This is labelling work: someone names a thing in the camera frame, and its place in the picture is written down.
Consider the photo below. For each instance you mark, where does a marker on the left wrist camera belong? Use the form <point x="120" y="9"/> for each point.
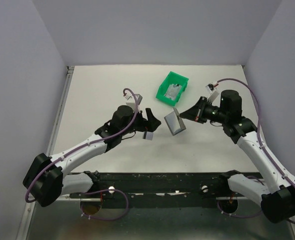
<point x="130" y="100"/>

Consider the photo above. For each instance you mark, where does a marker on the cards in green bin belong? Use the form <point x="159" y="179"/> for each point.
<point x="173" y="91"/>

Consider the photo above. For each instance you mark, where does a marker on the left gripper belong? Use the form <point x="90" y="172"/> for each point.
<point x="152" y="123"/>

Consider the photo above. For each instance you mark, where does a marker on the grey card holder wallet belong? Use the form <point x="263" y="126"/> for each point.
<point x="174" y="122"/>

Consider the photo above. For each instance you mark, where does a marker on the aluminium front rail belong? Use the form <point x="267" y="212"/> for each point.
<point x="134" y="186"/>

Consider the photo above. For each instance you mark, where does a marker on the silver magnetic stripe card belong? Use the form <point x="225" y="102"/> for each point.
<point x="147" y="135"/>

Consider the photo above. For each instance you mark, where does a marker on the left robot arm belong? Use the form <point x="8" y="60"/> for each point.
<point x="45" y="178"/>

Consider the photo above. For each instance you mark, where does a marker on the green plastic bin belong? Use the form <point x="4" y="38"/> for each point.
<point x="171" y="78"/>

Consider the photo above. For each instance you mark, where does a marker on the aluminium left side rail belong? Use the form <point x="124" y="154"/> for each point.
<point x="60" y="110"/>

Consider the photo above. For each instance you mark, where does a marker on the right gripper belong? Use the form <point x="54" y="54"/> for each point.
<point x="196" y="112"/>

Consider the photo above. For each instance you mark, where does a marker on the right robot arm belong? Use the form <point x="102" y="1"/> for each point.
<point x="277" y="197"/>

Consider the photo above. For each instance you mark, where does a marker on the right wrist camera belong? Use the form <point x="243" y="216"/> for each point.
<point x="213" y="91"/>

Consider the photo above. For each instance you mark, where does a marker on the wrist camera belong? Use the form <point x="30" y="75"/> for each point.
<point x="213" y="91"/>
<point x="130" y="100"/>

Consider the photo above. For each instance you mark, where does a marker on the aluminium rail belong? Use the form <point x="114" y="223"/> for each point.
<point x="134" y="186"/>
<point x="60" y="110"/>

